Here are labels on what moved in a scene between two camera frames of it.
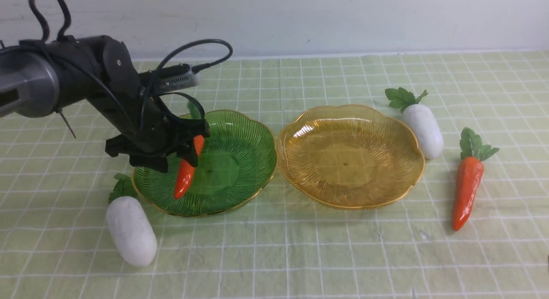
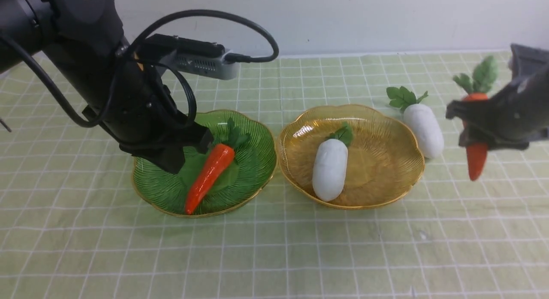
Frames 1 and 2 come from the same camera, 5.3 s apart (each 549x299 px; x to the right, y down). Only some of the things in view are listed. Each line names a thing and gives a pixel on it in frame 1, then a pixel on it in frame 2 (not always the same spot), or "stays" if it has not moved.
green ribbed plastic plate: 236,160 stays
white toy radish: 429,135 stays
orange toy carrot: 185,172 to 212,168
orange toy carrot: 472,156 to 484,70
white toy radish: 129,225 to 330,164
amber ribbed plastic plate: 349,157 stays
